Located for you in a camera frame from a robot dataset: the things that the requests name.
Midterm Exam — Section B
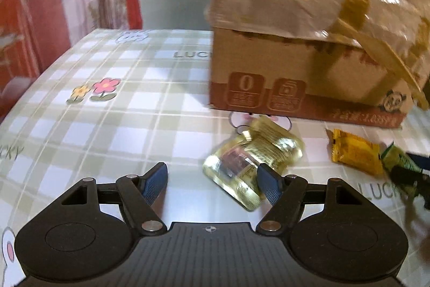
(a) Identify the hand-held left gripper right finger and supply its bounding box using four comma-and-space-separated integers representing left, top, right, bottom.
256, 163, 370, 236

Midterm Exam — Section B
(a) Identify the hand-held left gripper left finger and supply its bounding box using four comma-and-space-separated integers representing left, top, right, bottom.
61, 162, 169, 236

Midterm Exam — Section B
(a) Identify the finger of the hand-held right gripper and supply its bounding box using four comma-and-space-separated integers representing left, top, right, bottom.
390, 152, 430, 207

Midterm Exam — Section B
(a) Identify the green snack packet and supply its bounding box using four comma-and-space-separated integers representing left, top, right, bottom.
381, 142, 424, 180

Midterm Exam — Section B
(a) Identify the clear yellowish snack packet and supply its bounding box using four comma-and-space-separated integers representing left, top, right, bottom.
248, 115, 305, 174
202, 135, 267, 212

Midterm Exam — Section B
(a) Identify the yellow snack packet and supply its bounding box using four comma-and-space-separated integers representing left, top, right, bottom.
327, 129, 384, 177

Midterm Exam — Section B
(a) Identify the brown cardboard box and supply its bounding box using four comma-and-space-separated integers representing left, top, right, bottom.
203, 0, 430, 130

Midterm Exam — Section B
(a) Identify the red floral curtain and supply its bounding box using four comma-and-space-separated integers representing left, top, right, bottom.
0, 0, 144, 122

